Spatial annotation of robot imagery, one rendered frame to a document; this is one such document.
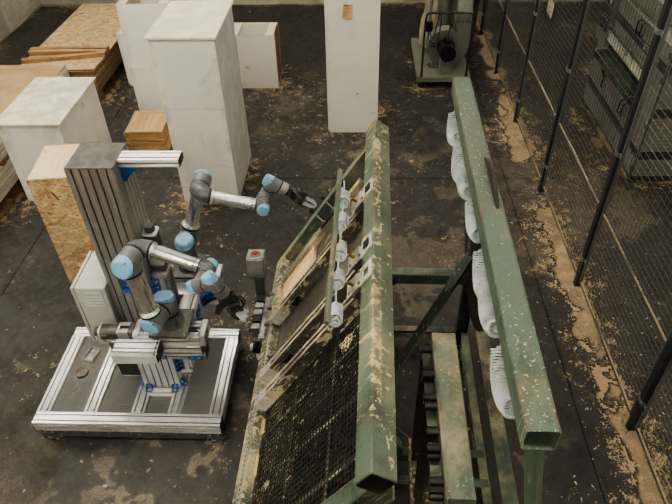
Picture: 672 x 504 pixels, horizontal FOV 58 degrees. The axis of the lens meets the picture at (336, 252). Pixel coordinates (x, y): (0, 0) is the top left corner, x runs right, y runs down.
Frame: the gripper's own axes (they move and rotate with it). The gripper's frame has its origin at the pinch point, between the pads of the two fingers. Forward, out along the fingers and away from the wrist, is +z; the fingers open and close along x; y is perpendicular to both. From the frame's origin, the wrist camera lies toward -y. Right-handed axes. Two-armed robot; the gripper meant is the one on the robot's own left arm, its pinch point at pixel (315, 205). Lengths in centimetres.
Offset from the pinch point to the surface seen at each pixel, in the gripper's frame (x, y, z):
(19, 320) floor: 231, 117, -137
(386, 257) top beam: -22, -118, 9
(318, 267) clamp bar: 19, -48, 7
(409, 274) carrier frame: 16, 14, 87
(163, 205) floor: 133, 252, -72
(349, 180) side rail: -24.0, 0.4, 10.7
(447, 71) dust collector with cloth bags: -138, 440, 177
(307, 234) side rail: 24.5, 19.2, 10.5
